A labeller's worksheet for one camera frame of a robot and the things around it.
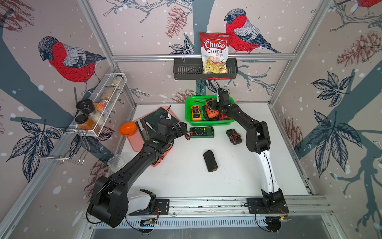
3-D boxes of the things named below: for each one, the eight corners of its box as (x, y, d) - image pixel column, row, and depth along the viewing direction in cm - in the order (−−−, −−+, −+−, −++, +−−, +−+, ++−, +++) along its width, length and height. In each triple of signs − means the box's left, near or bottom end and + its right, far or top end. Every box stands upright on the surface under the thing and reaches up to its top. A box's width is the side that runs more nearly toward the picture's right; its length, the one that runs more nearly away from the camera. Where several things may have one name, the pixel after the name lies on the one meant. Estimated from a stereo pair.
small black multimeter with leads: (233, 145, 96) (234, 143, 94) (225, 132, 103) (226, 130, 100) (242, 142, 98) (243, 139, 95) (234, 130, 104) (235, 127, 102)
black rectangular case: (208, 173, 87) (209, 170, 83) (202, 155, 94) (203, 151, 90) (218, 170, 88) (219, 167, 84) (211, 153, 95) (211, 149, 91)
